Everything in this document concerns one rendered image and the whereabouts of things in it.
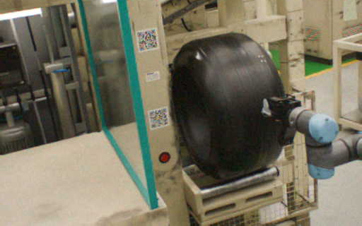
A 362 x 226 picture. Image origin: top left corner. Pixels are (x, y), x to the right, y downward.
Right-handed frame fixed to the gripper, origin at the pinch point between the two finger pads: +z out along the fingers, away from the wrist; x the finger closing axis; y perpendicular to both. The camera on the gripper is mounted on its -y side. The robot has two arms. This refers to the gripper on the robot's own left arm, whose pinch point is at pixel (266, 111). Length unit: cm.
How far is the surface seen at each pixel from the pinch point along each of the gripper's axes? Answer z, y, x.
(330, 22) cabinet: 353, -36, -277
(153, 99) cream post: 19.0, 8.4, 33.7
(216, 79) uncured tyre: 7.2, 13.1, 13.6
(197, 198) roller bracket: 11.3, -29.8, 25.8
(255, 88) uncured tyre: 3.2, 7.8, 1.5
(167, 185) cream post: 22.5, -26.7, 33.4
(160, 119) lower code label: 19.7, 0.4, 32.5
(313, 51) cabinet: 382, -71, -270
